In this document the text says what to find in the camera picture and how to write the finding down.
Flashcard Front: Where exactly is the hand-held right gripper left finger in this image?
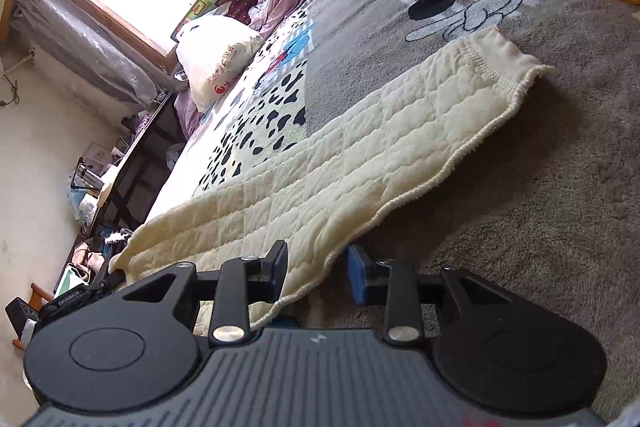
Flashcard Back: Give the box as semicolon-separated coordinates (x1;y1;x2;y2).
120;239;290;349

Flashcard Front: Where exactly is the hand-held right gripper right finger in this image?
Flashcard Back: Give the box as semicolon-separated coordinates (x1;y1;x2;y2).
346;244;521;349

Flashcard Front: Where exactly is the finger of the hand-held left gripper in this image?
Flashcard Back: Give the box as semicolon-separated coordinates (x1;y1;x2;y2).
97;259;127;292

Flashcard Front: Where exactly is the cream quilted blanket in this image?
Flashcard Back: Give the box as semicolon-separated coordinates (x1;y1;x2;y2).
109;27;556;338

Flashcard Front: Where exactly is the green lid plastic box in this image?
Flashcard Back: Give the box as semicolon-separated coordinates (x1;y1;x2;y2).
54;264;87;297

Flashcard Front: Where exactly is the brown cloth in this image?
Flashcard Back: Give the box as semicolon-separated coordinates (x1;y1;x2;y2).
74;241;103;269

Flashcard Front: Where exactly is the pale blue plastic bag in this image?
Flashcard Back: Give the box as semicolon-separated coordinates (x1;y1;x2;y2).
70;192;101;228

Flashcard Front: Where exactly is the steel thermos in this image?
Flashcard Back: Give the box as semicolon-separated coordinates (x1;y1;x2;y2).
75;157;103;192

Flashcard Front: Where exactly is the dark desk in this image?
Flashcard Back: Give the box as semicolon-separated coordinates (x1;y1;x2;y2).
75;89;188;233

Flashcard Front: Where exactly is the clear plastic box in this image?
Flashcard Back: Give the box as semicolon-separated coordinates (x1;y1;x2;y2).
85;142;114;168

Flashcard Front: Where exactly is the small white plastic bag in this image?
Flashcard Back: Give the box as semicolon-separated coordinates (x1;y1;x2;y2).
162;142;186;168

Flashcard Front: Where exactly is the cartoon mouse printed blanket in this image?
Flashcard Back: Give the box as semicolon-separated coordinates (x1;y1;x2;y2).
145;0;640;408

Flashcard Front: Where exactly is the sheer grey curtain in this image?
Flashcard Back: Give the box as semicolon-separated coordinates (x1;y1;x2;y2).
10;0;166;108

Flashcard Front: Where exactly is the black power cable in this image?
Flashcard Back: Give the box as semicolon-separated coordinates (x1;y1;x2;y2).
0;72;22;108

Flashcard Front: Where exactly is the white wall pipe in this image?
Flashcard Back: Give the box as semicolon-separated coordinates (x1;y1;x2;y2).
0;48;37;74

